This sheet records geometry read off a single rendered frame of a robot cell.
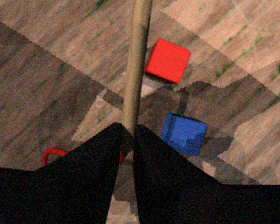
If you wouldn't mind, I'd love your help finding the dark blue block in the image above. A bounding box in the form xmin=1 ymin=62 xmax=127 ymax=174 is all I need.
xmin=161 ymin=112 xmax=207 ymax=156

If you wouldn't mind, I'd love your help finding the light wooden stick with red string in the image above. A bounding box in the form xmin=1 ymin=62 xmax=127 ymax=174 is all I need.
xmin=42 ymin=0 xmax=152 ymax=166

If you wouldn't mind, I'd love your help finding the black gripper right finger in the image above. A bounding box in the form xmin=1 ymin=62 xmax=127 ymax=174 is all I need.
xmin=132 ymin=124 xmax=280 ymax=224

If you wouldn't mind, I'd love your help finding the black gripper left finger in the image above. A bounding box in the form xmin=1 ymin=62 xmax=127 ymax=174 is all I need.
xmin=0 ymin=122 xmax=122 ymax=224

